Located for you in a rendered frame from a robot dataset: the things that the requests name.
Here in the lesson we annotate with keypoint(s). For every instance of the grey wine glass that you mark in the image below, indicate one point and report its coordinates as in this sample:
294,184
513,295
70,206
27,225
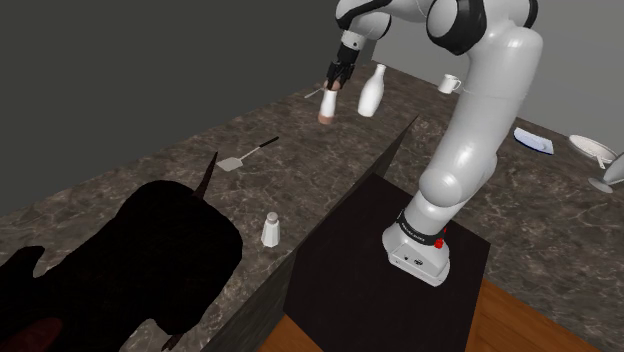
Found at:
615,171

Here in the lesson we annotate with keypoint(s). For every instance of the black robot stand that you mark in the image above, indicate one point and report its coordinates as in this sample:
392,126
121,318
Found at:
360,273

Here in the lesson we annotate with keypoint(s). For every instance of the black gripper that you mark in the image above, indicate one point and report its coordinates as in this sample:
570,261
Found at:
346,54

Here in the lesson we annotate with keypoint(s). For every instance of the large black bulky object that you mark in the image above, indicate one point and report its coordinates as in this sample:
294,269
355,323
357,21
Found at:
146,258

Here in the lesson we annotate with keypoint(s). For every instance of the white plate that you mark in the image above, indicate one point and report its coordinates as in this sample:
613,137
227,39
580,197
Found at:
587,146

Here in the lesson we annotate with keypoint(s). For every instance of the tall white bottle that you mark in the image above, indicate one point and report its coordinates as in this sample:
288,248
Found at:
370,95

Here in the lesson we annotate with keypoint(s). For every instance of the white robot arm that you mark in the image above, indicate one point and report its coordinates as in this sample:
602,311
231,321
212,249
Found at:
480,122

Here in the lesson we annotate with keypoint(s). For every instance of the white mug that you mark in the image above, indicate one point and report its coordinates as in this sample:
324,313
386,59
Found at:
447,84

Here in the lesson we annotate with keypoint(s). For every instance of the white utensil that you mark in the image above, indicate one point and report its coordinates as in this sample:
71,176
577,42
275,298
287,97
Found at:
600,162

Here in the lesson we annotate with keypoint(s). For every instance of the white shaker with brown ends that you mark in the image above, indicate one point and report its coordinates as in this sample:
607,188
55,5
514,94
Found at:
328,105

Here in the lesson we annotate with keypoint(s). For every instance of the small white salt shaker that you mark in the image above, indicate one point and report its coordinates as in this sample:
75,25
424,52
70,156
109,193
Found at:
270,233

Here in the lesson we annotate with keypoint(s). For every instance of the blue and white cloth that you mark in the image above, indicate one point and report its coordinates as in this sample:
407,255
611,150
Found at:
533,141

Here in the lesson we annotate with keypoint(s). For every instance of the small silver utensil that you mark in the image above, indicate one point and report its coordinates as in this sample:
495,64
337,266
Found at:
314,93

